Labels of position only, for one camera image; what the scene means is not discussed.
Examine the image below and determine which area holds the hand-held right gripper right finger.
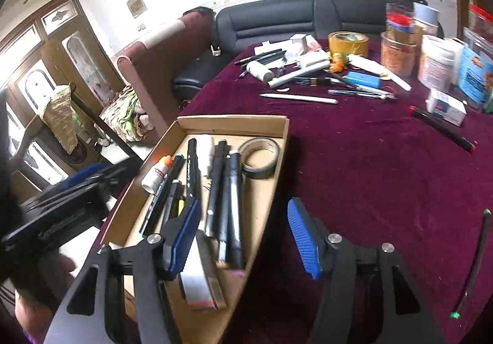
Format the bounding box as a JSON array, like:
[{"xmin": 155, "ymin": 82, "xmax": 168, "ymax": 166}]
[{"xmin": 287, "ymin": 197, "xmax": 449, "ymax": 344}]

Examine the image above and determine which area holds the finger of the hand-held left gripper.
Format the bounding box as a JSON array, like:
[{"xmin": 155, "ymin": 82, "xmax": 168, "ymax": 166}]
[{"xmin": 27, "ymin": 161, "xmax": 143, "ymax": 210}]

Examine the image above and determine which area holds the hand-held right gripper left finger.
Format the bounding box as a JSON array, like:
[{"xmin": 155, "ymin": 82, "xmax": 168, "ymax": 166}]
[{"xmin": 42, "ymin": 198, "xmax": 203, "ymax": 344}]

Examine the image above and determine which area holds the black pen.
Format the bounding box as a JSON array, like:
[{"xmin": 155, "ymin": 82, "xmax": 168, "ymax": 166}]
[
  {"xmin": 204, "ymin": 140, "xmax": 229, "ymax": 239},
  {"xmin": 139, "ymin": 155, "xmax": 185, "ymax": 237},
  {"xmin": 162, "ymin": 179, "xmax": 183, "ymax": 229},
  {"xmin": 234, "ymin": 48, "xmax": 287, "ymax": 67}
]

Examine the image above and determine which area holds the cardboard box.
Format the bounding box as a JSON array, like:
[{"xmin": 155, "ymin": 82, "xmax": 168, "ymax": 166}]
[{"xmin": 101, "ymin": 115, "xmax": 290, "ymax": 344}]

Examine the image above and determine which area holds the thick black marker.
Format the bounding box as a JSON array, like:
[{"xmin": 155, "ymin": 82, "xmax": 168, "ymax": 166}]
[{"xmin": 224, "ymin": 151, "xmax": 247, "ymax": 271}]

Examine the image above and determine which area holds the black marker with white print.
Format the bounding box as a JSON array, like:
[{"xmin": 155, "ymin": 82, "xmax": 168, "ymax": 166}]
[{"xmin": 185, "ymin": 138, "xmax": 202, "ymax": 201}]

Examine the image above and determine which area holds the small glue bottle orange cap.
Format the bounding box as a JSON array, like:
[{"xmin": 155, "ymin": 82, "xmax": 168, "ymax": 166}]
[{"xmin": 141, "ymin": 155, "xmax": 173, "ymax": 194}]

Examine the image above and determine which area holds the grey tape roll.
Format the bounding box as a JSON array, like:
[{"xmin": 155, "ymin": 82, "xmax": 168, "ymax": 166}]
[{"xmin": 238, "ymin": 137, "xmax": 279, "ymax": 179}]

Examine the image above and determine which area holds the person's left forearm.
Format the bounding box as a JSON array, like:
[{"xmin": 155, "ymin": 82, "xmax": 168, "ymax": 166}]
[{"xmin": 21, "ymin": 329, "xmax": 49, "ymax": 344}]

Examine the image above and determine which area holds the person's left hand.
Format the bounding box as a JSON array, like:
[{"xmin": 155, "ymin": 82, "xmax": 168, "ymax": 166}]
[{"xmin": 14, "ymin": 253, "xmax": 78, "ymax": 335}]

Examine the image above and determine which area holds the dark wooden chair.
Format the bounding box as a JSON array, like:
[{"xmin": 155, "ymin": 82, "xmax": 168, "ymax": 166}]
[{"xmin": 8, "ymin": 84, "xmax": 145, "ymax": 194}]

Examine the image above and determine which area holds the beige cloth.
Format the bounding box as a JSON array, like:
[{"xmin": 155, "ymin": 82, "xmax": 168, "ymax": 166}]
[{"xmin": 40, "ymin": 85, "xmax": 79, "ymax": 155}]

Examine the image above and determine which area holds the floral blanket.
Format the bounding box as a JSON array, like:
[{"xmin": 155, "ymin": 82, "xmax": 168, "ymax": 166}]
[{"xmin": 100, "ymin": 86, "xmax": 153, "ymax": 142}]

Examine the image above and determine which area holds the maroon tablecloth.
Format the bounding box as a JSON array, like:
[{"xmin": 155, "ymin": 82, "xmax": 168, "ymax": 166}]
[{"xmin": 100, "ymin": 38, "xmax": 493, "ymax": 344}]

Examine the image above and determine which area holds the maroon armchair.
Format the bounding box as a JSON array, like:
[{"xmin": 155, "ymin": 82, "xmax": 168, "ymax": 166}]
[{"xmin": 116, "ymin": 9, "xmax": 216, "ymax": 140}]

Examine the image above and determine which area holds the long white pen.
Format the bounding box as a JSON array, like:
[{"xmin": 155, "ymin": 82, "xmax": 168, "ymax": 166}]
[{"xmin": 259, "ymin": 93, "xmax": 339, "ymax": 104}]

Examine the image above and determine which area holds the wooden glass door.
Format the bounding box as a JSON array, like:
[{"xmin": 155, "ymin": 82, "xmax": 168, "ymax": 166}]
[{"xmin": 0, "ymin": 0, "xmax": 128, "ymax": 191}]

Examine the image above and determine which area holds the long white tube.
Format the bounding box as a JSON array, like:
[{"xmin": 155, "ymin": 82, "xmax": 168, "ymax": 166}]
[{"xmin": 268, "ymin": 60, "xmax": 332, "ymax": 88}]

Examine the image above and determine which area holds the black rod with green tips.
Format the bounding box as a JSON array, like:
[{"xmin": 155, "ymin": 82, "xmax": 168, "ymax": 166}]
[{"xmin": 450, "ymin": 208, "xmax": 493, "ymax": 319}]

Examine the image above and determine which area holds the white bottle with dark label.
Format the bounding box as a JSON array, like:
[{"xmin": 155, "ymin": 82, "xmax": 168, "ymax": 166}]
[{"xmin": 245, "ymin": 61, "xmax": 275, "ymax": 82}]

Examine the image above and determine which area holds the black marker with red ends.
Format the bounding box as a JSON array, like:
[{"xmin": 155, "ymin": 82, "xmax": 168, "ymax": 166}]
[{"xmin": 409, "ymin": 105, "xmax": 475, "ymax": 154}]

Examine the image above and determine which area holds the small orange trinket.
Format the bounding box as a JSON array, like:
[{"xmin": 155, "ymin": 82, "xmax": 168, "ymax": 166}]
[{"xmin": 329, "ymin": 55, "xmax": 349, "ymax": 73}]

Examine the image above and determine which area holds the flat white tube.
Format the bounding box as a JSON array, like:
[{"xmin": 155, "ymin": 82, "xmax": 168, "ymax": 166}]
[{"xmin": 348, "ymin": 54, "xmax": 412, "ymax": 91}]

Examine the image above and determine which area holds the small white blue box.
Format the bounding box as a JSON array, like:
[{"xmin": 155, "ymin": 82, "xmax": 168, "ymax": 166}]
[{"xmin": 427, "ymin": 88, "xmax": 467, "ymax": 126}]

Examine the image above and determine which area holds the yellow tape roll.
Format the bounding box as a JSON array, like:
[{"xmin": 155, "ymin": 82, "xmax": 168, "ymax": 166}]
[{"xmin": 328, "ymin": 31, "xmax": 369, "ymax": 58}]

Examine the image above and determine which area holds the clear jar with orange contents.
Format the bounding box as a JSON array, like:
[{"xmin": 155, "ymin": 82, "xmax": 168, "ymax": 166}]
[{"xmin": 381, "ymin": 31, "xmax": 420, "ymax": 77}]

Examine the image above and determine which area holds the white plastic tub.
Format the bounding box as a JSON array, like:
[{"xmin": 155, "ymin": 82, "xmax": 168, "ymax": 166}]
[{"xmin": 418, "ymin": 35, "xmax": 463, "ymax": 92}]

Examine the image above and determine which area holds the black leather sofa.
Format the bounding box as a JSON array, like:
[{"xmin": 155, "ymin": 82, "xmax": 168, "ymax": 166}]
[{"xmin": 173, "ymin": 0, "xmax": 428, "ymax": 98}]

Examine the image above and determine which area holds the blue label plastic jar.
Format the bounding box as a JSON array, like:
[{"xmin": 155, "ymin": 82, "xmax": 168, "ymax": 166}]
[{"xmin": 456, "ymin": 28, "xmax": 493, "ymax": 110}]

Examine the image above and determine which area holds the pale blue cup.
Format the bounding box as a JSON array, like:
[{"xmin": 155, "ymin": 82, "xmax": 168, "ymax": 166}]
[{"xmin": 413, "ymin": 2, "xmax": 440, "ymax": 37}]

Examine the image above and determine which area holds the red lid plastic jar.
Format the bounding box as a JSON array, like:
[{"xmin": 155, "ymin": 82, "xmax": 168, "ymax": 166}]
[{"xmin": 468, "ymin": 3, "xmax": 493, "ymax": 40}]

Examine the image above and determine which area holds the small wall plaque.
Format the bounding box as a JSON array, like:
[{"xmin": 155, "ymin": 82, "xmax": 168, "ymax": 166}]
[{"xmin": 126, "ymin": 0, "xmax": 148, "ymax": 18}]

